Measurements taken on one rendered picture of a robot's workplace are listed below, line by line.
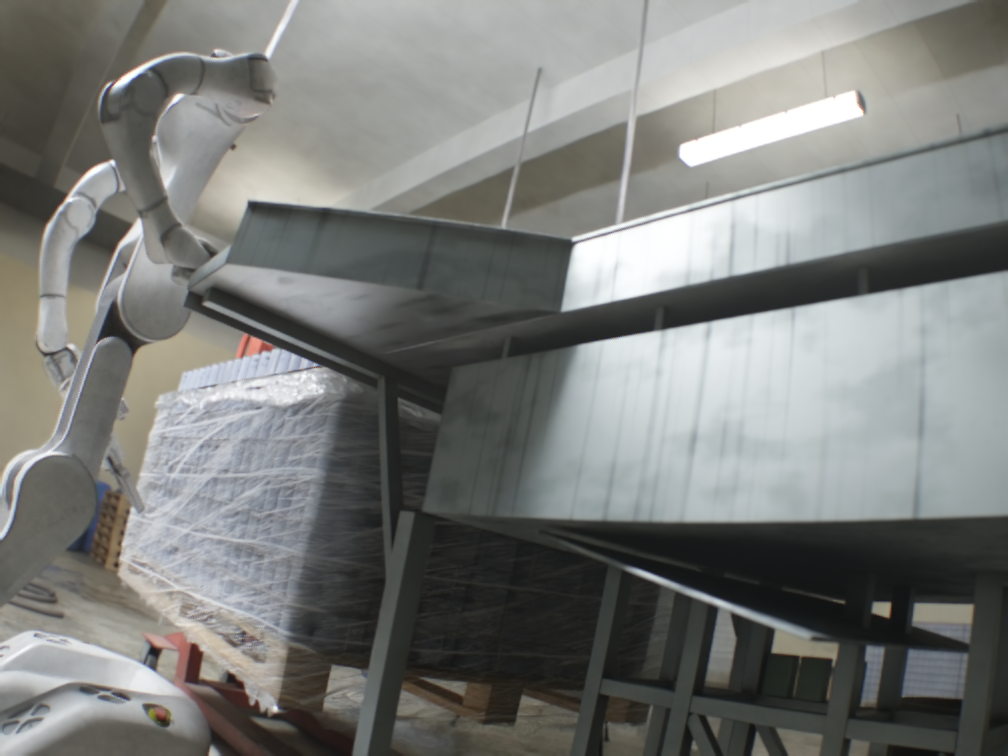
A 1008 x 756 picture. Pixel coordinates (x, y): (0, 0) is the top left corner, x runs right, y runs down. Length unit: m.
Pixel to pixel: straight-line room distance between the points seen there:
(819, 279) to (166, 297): 1.12
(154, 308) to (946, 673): 7.86
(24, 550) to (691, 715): 1.15
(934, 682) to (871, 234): 7.72
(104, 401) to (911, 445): 1.27
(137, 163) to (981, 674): 1.47
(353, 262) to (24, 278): 9.61
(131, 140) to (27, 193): 8.68
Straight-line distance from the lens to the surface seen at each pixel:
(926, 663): 8.38
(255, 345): 3.10
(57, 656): 1.67
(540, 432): 0.97
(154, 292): 1.45
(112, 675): 1.71
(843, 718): 1.14
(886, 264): 0.79
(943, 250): 0.76
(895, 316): 0.74
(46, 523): 1.37
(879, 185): 0.79
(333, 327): 1.24
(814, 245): 0.79
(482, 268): 1.01
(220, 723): 2.62
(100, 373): 1.44
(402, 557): 1.15
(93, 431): 1.44
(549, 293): 0.99
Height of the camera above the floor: 0.69
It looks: 18 degrees up
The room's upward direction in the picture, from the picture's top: 11 degrees clockwise
